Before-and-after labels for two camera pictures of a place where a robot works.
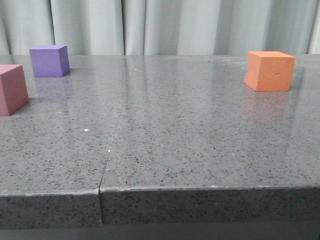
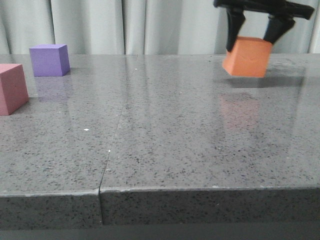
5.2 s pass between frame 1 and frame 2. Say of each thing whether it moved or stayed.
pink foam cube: stayed
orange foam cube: moved
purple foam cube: stayed
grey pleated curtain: stayed
